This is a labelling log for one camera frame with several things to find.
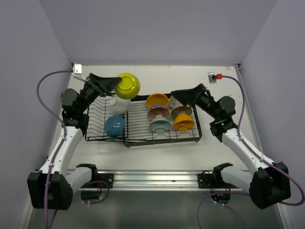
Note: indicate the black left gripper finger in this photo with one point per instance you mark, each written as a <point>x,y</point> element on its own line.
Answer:
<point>114,81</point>
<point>104,89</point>

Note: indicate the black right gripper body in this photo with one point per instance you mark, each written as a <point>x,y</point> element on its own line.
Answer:
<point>205,101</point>

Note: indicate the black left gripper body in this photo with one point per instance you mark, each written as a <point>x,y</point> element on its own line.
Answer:
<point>88,94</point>

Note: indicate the lime green bowl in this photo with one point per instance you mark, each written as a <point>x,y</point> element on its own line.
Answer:
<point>128,87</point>

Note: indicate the blue glossy bowl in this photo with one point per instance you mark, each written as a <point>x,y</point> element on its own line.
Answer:
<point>114,126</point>

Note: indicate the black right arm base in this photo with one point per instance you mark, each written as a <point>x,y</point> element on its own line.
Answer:
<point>213,180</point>

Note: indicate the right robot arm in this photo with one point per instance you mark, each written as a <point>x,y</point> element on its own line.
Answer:
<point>266,181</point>

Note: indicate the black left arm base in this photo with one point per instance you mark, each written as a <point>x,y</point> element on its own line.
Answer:
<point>97,189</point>

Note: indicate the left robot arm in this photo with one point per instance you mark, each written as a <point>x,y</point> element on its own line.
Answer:
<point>51,187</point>

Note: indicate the brown diamond patterned bowl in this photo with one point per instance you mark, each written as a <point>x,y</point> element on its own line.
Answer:
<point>180,110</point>

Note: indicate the yellow teal patterned bowl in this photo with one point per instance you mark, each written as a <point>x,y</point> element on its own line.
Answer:
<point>173,102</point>

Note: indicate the smooth yellow bowl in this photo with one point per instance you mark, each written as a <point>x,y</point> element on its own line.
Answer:
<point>183,122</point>

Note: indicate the yellow ribbed bowl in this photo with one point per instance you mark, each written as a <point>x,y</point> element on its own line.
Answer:
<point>157,98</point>

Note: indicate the blue zigzag patterned bowl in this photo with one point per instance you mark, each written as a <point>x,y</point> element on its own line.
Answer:
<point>158,110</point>

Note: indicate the pale teal textured bowl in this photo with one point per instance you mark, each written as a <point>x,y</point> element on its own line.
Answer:
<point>159,124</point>

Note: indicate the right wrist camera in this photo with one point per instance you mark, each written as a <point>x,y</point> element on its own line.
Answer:
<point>212,77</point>

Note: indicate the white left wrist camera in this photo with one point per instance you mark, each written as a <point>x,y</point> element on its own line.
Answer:
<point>77,69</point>

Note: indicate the black wire dish rack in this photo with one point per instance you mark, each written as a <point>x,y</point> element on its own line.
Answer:
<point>136,129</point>

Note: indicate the aluminium mounting rail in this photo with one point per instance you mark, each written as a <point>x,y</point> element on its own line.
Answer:
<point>154,180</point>

